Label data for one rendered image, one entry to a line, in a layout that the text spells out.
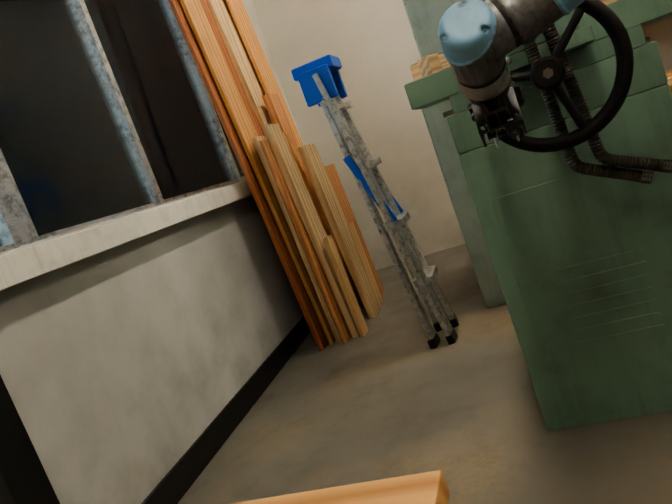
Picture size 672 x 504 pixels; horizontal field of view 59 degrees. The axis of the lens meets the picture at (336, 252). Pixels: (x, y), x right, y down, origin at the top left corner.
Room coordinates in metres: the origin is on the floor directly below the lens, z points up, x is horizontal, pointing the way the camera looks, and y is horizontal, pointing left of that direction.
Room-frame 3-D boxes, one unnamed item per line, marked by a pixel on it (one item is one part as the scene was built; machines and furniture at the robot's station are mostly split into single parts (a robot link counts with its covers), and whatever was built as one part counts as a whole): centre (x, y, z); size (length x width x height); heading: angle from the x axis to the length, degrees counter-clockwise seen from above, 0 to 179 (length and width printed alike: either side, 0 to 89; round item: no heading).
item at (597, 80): (1.55, -0.64, 0.76); 0.57 x 0.45 x 0.09; 159
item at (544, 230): (1.55, -0.64, 0.35); 0.58 x 0.45 x 0.71; 159
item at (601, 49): (1.38, -0.58, 0.82); 0.40 x 0.21 x 0.04; 69
